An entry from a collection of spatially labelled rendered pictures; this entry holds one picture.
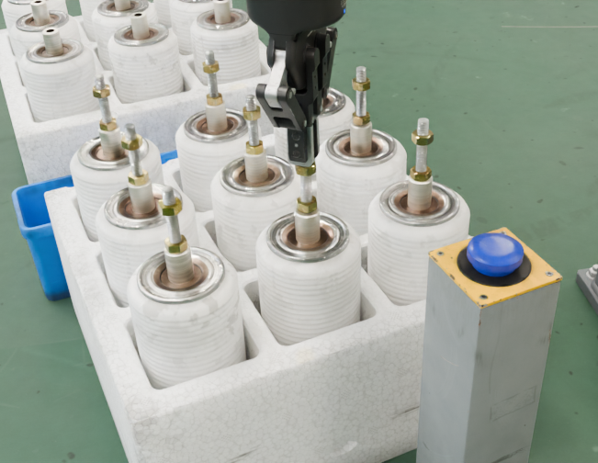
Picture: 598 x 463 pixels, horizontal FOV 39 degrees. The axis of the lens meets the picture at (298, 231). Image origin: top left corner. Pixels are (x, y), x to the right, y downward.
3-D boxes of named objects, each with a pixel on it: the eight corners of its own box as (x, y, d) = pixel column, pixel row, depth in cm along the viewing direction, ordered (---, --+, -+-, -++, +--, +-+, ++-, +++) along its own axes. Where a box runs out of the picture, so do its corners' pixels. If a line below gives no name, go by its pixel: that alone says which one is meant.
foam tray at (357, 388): (344, 226, 120) (344, 114, 109) (507, 412, 91) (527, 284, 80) (73, 309, 108) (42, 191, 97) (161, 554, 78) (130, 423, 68)
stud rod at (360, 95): (355, 136, 87) (354, 69, 83) (358, 131, 88) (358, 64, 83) (363, 138, 87) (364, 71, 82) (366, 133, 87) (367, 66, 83)
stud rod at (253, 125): (257, 161, 84) (252, 93, 80) (263, 164, 84) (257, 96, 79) (249, 163, 84) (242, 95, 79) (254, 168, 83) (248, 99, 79)
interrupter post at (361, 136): (366, 142, 90) (366, 115, 88) (376, 152, 88) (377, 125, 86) (345, 148, 89) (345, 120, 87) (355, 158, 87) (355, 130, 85)
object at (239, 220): (280, 274, 100) (272, 142, 90) (327, 317, 94) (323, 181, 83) (210, 306, 96) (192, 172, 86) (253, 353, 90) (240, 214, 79)
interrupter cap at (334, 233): (313, 276, 72) (313, 270, 71) (249, 244, 76) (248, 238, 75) (366, 235, 76) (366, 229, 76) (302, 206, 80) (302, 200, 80)
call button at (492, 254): (500, 246, 64) (502, 224, 63) (532, 276, 61) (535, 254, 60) (455, 261, 63) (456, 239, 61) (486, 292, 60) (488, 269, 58)
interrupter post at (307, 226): (310, 251, 75) (309, 220, 73) (289, 241, 76) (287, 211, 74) (326, 238, 76) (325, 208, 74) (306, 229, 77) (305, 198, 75)
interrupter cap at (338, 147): (376, 127, 92) (376, 121, 92) (410, 158, 87) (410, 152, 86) (313, 142, 90) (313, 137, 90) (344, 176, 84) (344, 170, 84)
